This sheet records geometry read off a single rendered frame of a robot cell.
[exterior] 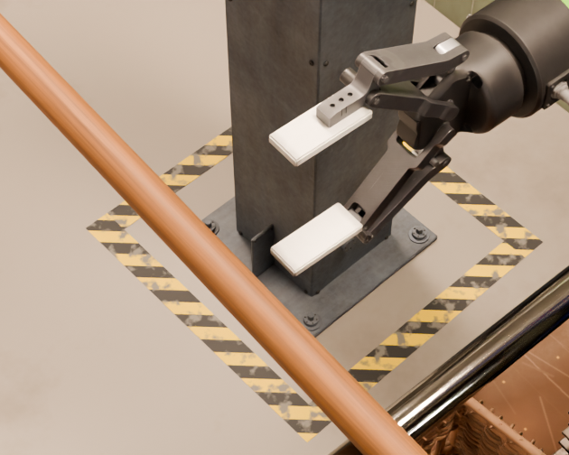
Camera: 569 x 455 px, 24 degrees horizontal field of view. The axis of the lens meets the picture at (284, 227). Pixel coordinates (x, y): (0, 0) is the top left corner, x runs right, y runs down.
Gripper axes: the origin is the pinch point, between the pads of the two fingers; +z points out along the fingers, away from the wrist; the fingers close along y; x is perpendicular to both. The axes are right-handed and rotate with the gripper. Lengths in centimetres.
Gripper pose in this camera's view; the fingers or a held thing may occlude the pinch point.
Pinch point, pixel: (293, 202)
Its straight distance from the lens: 95.6
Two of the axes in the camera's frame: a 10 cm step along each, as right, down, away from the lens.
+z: -7.7, 5.2, -3.7
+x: -6.3, -6.3, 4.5
